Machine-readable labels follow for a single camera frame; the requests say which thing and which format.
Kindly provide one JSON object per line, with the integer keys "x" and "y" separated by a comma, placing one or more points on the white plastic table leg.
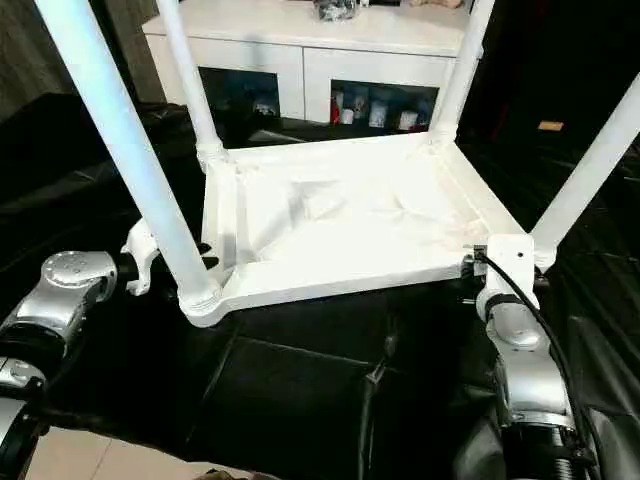
{"x": 465, "y": 65}
{"x": 585, "y": 170}
{"x": 130, "y": 150}
{"x": 190, "y": 75}

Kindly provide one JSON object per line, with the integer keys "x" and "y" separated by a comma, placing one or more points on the white plastic table top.
{"x": 350, "y": 210}

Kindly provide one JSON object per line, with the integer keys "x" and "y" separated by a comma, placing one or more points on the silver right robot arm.
{"x": 530, "y": 350}

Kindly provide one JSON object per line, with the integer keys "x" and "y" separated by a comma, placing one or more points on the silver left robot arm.
{"x": 65, "y": 285}

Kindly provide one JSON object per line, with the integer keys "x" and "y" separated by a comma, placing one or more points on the black work mat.
{"x": 300, "y": 390}

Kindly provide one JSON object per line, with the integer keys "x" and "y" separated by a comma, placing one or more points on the small white cup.
{"x": 346, "y": 118}

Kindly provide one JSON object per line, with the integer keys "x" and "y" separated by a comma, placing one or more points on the white sideboard cabinet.
{"x": 250, "y": 50}

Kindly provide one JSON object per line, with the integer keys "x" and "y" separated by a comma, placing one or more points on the white jar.
{"x": 378, "y": 115}

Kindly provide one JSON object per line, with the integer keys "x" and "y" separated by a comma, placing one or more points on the white mug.
{"x": 408, "y": 120}

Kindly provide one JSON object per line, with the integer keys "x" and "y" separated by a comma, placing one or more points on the grey curtain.
{"x": 50, "y": 50}

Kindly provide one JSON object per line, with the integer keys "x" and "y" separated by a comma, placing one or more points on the beige plush toy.
{"x": 435, "y": 3}

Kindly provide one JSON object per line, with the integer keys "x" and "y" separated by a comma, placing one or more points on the yellow label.
{"x": 550, "y": 125}

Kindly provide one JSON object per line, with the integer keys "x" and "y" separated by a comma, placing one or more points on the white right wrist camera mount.
{"x": 510, "y": 260}

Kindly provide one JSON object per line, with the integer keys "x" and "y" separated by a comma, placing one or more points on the small picture frame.
{"x": 384, "y": 2}

